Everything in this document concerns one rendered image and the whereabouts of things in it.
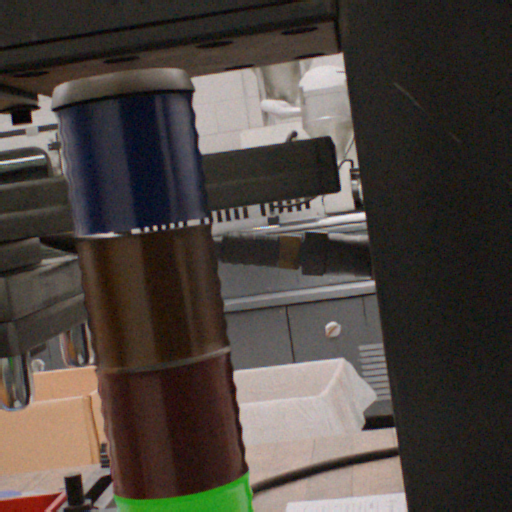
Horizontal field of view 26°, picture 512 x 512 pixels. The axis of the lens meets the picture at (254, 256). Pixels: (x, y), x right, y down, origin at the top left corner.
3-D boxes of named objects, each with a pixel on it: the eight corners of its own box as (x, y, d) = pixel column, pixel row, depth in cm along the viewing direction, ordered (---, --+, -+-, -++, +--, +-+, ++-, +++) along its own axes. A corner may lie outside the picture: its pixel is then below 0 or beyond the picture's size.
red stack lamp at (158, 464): (128, 468, 32) (111, 357, 32) (255, 452, 32) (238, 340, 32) (97, 506, 28) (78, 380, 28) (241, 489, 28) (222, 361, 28)
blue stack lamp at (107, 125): (92, 233, 32) (74, 119, 32) (220, 215, 31) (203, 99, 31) (56, 240, 28) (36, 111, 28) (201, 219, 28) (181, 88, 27)
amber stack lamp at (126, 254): (110, 351, 32) (93, 239, 32) (238, 334, 32) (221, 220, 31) (77, 374, 28) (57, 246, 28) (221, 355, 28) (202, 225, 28)
